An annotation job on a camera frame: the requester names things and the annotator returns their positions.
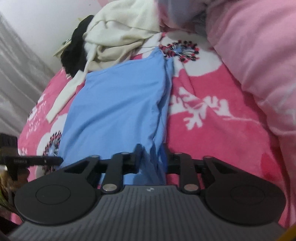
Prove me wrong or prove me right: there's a light blue t-shirt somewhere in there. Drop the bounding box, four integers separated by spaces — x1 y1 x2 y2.
58 48 174 185

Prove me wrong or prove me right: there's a pink floral bed blanket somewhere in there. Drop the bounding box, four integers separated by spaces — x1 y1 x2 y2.
18 31 289 227

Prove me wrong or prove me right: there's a grey curtain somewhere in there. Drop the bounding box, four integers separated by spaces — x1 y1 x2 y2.
1 15 54 136

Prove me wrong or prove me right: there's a black garment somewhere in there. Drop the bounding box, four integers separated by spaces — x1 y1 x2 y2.
61 15 94 77

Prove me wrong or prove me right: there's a beige garment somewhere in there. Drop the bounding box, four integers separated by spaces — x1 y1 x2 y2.
86 39 149 72

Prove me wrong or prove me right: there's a pink grey quilt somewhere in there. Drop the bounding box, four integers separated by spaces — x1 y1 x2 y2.
156 1 295 226

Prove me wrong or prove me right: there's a white knit sweater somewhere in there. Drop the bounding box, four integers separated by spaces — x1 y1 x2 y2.
46 1 160 123

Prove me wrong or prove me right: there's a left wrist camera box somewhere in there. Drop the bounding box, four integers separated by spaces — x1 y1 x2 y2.
0 133 19 156

